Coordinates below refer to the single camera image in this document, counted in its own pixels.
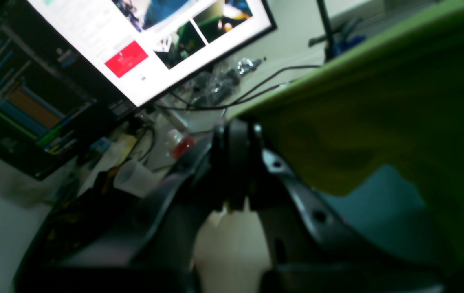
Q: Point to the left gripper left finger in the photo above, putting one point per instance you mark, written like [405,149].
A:
[149,247]

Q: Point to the computer monitor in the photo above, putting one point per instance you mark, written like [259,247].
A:
[72,70]

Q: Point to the blue table cloth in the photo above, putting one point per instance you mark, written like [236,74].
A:
[389,212]

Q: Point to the olive green t-shirt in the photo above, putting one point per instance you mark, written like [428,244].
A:
[396,99]

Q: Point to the translucent plastic cup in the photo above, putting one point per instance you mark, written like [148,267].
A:
[135,179]

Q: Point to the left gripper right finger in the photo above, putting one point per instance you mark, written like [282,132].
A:
[312,248]

